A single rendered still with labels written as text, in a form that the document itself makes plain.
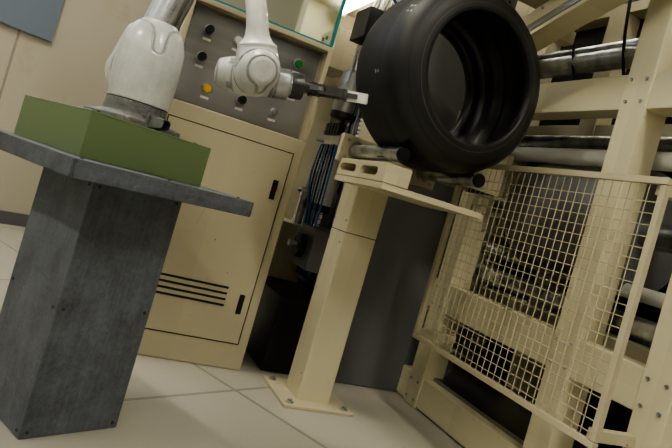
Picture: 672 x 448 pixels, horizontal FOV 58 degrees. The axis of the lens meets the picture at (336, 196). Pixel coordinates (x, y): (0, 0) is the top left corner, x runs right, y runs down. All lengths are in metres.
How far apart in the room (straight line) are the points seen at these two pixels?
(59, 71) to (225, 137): 2.29
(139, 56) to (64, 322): 0.65
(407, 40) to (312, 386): 1.23
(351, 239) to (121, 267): 0.89
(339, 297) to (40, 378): 1.04
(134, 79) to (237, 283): 1.00
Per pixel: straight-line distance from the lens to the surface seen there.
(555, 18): 2.25
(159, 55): 1.58
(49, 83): 4.35
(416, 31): 1.79
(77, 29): 4.42
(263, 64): 1.52
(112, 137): 1.45
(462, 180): 1.98
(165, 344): 2.32
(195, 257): 2.25
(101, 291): 1.56
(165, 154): 1.53
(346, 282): 2.19
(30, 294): 1.64
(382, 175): 1.78
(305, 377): 2.23
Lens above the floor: 0.71
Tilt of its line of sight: 1 degrees up
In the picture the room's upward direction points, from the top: 16 degrees clockwise
